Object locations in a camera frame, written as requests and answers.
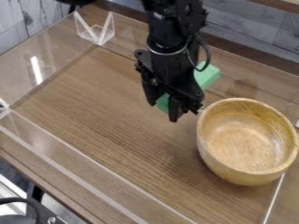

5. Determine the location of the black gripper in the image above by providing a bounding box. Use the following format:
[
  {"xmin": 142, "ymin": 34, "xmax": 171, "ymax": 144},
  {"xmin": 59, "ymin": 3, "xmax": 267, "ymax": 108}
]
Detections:
[{"xmin": 134, "ymin": 17, "xmax": 207, "ymax": 123}]

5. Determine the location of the green rectangular block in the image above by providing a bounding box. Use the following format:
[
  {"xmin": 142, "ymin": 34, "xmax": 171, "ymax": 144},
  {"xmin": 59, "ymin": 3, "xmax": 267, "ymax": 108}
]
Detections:
[{"xmin": 155, "ymin": 65, "xmax": 222, "ymax": 113}]

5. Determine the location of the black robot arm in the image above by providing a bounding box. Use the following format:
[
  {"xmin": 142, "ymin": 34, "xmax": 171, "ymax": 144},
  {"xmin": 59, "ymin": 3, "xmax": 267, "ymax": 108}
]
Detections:
[{"xmin": 135, "ymin": 0, "xmax": 210, "ymax": 123}]

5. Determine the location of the wooden bowl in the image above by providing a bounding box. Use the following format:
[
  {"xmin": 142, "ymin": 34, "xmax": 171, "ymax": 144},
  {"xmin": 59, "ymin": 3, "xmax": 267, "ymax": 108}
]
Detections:
[{"xmin": 196, "ymin": 98, "xmax": 299, "ymax": 186}]

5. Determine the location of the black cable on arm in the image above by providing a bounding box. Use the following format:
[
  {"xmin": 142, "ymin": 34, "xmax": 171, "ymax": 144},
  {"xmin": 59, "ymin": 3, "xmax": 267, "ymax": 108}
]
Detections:
[{"xmin": 186, "ymin": 34, "xmax": 211, "ymax": 73}]

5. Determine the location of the clear acrylic corner bracket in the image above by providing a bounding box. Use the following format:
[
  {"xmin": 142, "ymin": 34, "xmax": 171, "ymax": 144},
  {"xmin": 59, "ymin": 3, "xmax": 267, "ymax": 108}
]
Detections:
[{"xmin": 74, "ymin": 11, "xmax": 115, "ymax": 46}]

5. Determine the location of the black table leg bracket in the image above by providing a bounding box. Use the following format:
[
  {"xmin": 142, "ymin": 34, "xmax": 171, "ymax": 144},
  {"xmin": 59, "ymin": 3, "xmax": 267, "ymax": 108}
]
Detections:
[{"xmin": 27, "ymin": 183, "xmax": 67, "ymax": 224}]

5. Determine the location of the black cable lower left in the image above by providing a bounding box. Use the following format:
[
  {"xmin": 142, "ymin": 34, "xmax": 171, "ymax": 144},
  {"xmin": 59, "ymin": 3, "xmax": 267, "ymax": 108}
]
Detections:
[{"xmin": 0, "ymin": 197, "xmax": 34, "ymax": 208}]

